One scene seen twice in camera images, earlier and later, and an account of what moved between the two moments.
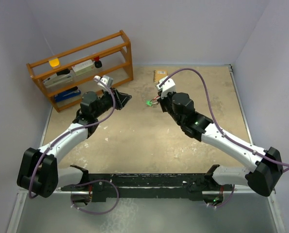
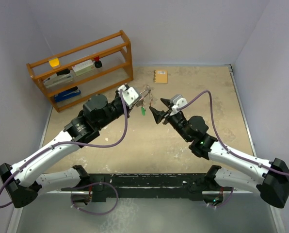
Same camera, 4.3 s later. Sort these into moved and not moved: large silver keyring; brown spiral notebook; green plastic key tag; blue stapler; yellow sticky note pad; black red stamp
Moved: large silver keyring; green plastic key tag
Not moved: blue stapler; brown spiral notebook; yellow sticky note pad; black red stamp
